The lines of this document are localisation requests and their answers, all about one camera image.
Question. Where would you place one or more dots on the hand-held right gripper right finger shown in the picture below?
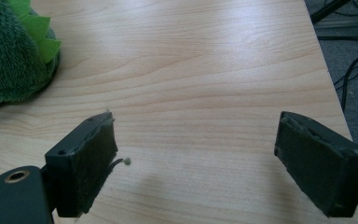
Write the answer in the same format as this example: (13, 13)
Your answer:
(320, 165)

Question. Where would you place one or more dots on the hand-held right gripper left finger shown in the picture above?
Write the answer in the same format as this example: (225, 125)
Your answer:
(77, 174)

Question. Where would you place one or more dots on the green plush dinosaur toy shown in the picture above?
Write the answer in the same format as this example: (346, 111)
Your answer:
(11, 53)

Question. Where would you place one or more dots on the black metal stand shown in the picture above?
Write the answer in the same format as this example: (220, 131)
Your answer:
(338, 17)

